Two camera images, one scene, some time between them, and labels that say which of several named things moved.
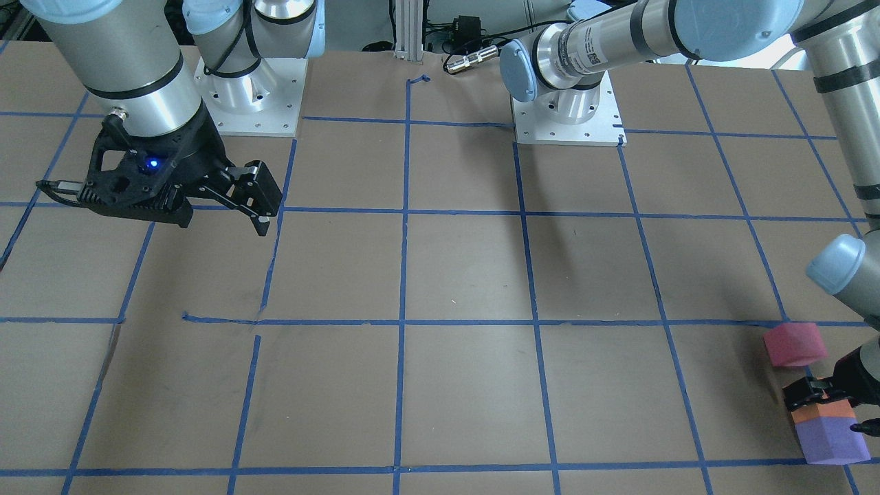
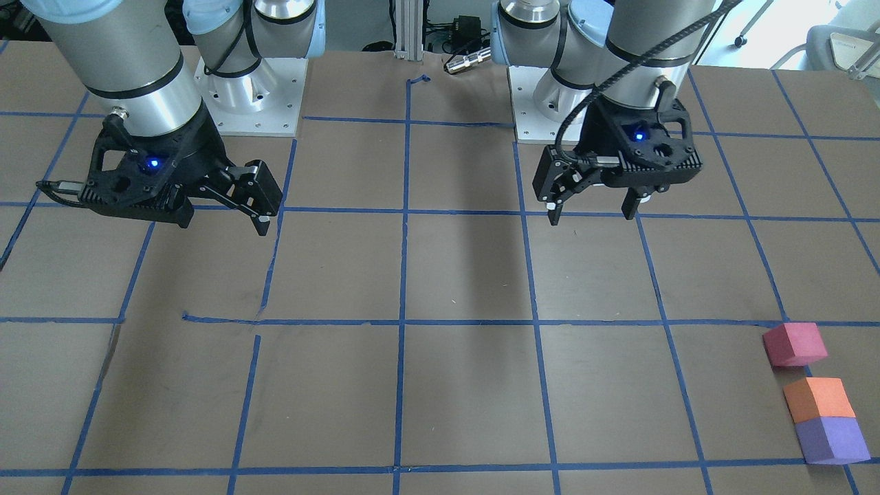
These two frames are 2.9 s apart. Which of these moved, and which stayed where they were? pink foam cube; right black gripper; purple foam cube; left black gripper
Moved: left black gripper
Stayed: purple foam cube; right black gripper; pink foam cube
